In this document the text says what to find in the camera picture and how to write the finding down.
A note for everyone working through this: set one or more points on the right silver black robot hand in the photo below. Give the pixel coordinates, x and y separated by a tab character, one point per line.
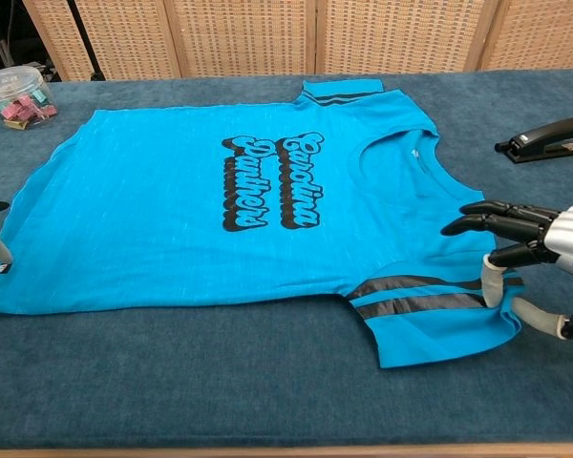
568	238

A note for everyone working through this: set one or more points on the clear plastic clip jar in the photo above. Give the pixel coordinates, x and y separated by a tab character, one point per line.
9	86

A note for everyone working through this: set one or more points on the blue printed T-shirt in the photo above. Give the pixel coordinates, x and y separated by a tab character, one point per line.
148	214

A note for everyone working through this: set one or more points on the black stapler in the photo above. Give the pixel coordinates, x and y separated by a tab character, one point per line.
549	133

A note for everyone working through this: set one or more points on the wicker folding screen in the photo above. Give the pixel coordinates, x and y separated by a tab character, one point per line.
267	33

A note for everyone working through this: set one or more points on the black tripod stand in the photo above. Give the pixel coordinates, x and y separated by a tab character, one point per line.
90	52

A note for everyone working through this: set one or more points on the blue carpet table cover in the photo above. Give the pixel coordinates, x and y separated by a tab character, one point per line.
267	405

